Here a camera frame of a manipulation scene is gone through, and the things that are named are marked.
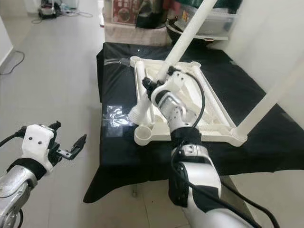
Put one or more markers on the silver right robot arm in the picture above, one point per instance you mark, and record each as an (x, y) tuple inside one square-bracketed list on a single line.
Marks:
[(180, 118)]

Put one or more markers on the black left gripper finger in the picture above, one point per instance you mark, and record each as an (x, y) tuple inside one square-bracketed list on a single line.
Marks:
[(54, 125), (80, 144)]

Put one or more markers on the grey folding table frame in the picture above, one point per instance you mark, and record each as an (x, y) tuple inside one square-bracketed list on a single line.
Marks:
[(134, 192)]

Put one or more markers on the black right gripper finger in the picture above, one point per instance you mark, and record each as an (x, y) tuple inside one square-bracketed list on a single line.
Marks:
[(148, 83)]

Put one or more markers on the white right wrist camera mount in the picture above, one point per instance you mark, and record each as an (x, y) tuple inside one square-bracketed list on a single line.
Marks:
[(180, 83)]

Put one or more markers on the clear plastic container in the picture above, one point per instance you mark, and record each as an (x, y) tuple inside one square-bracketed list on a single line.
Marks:
[(218, 23)]

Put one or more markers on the green pot lid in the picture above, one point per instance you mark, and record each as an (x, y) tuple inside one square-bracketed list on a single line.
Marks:
[(223, 3)]

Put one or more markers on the white plastic children table top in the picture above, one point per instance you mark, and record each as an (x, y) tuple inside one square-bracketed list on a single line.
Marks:
[(213, 130)]

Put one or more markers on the beige ribbed box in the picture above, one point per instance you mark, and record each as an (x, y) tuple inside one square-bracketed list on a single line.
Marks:
[(133, 35)]

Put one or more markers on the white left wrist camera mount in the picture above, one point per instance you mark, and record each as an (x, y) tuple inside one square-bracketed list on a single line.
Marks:
[(39, 145)]

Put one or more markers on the upright vacuum cleaner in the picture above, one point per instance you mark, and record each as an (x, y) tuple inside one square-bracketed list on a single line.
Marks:
[(47, 12)]

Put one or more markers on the storage box with red poster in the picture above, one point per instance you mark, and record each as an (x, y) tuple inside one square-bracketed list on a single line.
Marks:
[(123, 12)]

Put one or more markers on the black tablecloth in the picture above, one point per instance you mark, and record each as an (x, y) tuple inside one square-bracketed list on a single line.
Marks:
[(114, 166)]

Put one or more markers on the black bag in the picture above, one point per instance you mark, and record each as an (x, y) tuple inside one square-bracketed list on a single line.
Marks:
[(152, 16)]

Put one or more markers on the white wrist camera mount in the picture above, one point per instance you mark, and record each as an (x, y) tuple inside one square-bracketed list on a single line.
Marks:
[(180, 83), (39, 145)]

